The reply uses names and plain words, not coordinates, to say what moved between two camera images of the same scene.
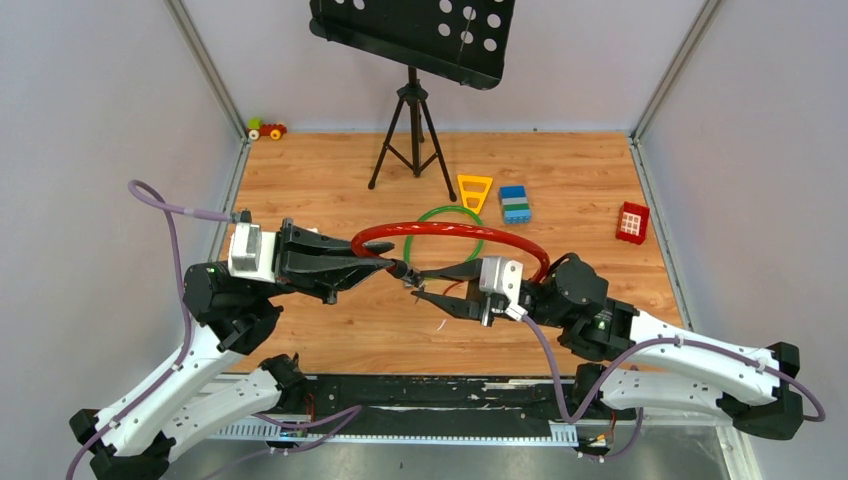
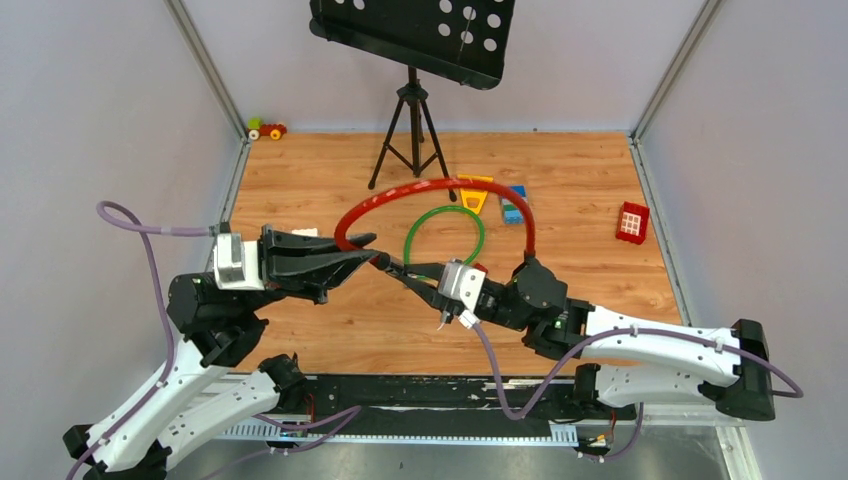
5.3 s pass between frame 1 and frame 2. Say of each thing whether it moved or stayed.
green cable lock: stayed
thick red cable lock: moved
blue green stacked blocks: stayed
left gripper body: stayed
